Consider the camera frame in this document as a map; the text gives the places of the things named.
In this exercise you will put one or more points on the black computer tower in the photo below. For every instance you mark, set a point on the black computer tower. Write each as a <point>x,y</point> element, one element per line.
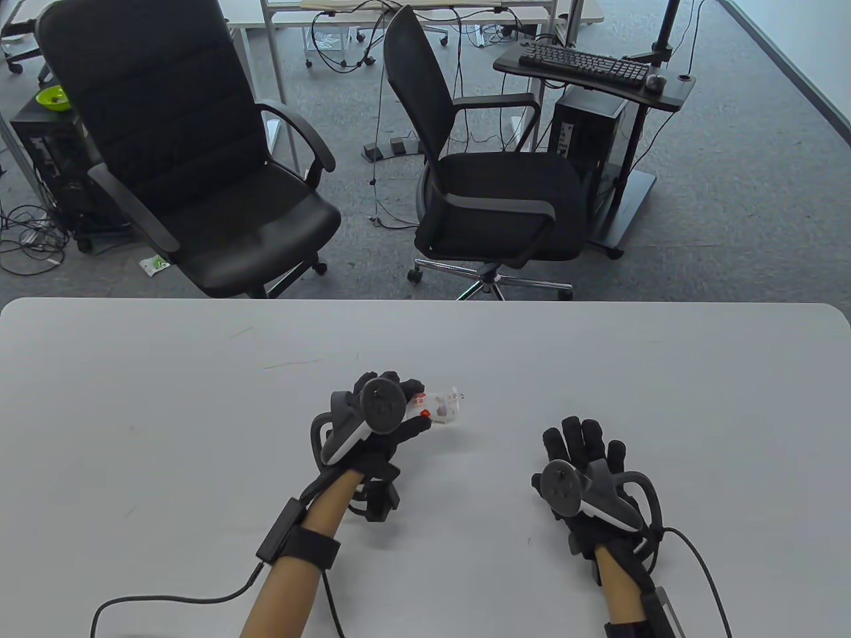
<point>592,126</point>
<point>53,166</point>

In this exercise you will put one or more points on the black rolling workstation cart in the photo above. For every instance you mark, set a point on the black rolling workstation cart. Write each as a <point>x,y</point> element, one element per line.
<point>512,64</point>

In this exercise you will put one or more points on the person's right hand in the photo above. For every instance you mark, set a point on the person's right hand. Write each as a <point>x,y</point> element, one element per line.
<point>578,438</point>

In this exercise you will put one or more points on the black grey left hand tracker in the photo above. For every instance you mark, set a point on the black grey left hand tracker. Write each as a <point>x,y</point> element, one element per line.
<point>382,405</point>

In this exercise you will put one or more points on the black mesh office chair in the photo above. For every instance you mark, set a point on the black mesh office chair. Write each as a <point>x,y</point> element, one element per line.
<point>505,193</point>

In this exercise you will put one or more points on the black keyboard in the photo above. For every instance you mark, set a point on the black keyboard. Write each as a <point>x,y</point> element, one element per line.
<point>578,63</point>

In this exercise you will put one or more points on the green bowl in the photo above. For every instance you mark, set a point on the green bowl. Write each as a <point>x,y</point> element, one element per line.
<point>53,98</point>

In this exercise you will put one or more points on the person's left hand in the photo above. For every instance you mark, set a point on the person's left hand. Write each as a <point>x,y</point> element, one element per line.
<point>409,432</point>

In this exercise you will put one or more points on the black grey hand tracker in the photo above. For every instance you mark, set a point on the black grey hand tracker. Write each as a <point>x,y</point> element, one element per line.
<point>562,488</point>
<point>382,405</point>

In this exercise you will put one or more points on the black left armband box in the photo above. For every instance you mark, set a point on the black left armband box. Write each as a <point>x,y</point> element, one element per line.
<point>282,531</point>

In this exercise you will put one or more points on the white frame desk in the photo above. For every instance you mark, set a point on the white frame desk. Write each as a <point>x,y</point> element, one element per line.
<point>279,14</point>

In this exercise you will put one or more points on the grey computer mouse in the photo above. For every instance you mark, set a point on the grey computer mouse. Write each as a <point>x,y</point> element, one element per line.
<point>656,82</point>

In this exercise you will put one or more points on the black leather office chair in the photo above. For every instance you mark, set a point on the black leather office chair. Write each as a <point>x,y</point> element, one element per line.
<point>166,100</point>

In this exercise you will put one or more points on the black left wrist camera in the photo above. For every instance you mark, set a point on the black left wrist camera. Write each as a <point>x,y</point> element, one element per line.
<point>380,502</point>

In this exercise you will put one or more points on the black grey right hand tracker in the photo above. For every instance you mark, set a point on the black grey right hand tracker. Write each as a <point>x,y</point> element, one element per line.
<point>562,488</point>

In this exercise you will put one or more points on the black swivel chair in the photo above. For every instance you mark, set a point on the black swivel chair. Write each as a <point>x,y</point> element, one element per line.
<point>16,30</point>

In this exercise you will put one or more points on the grey power strip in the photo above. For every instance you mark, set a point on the grey power strip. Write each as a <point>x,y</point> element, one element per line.
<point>392,147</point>

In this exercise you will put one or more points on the person's left forearm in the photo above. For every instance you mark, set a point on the person's left forearm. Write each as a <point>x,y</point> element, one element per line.
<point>286,591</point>

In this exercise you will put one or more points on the black monitor pole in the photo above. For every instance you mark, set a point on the black monitor pole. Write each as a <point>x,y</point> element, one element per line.
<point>667,26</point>

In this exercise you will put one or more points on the green white wrapper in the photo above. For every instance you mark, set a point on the green white wrapper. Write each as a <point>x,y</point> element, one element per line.
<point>154,265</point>

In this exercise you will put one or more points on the black right armband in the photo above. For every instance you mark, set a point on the black right armband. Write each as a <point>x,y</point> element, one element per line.
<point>628,630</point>

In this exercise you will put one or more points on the person's right forearm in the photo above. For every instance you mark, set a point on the person's right forearm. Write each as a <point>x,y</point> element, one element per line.
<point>618,585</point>

